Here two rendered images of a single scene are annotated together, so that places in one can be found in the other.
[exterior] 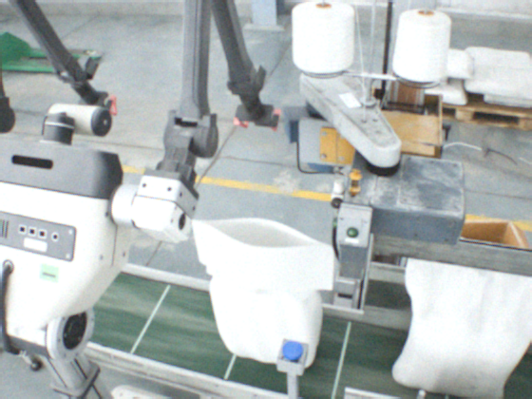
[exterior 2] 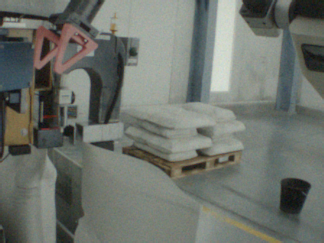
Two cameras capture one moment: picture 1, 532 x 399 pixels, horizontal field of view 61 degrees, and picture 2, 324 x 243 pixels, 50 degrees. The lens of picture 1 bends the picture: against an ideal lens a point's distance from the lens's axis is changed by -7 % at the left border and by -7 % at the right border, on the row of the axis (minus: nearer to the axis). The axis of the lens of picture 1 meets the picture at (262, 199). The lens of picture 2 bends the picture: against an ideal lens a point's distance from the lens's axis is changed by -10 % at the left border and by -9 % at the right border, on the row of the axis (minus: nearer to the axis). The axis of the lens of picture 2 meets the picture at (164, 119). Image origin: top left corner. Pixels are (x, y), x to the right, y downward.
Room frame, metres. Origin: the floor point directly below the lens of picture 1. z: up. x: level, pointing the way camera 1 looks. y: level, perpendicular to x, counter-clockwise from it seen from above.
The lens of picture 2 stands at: (1.81, 0.47, 1.31)
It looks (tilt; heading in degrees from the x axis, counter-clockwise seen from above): 11 degrees down; 209
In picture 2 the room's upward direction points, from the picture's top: 5 degrees clockwise
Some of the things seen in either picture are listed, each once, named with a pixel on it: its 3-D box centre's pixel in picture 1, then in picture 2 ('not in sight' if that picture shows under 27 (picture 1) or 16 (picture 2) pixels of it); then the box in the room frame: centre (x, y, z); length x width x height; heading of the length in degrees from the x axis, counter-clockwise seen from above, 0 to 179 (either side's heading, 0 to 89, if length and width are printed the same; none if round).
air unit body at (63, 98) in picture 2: (339, 202); (63, 103); (1.10, -0.23, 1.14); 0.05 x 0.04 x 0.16; 160
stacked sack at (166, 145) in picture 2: not in sight; (180, 141); (-1.71, -1.24, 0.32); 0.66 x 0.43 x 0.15; 162
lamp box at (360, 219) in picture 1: (353, 225); (126, 50); (0.84, -0.21, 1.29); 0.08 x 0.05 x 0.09; 70
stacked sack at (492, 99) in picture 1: (504, 84); not in sight; (3.64, -2.21, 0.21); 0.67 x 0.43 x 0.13; 160
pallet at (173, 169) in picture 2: not in sight; (184, 154); (-2.06, -1.35, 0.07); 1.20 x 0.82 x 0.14; 162
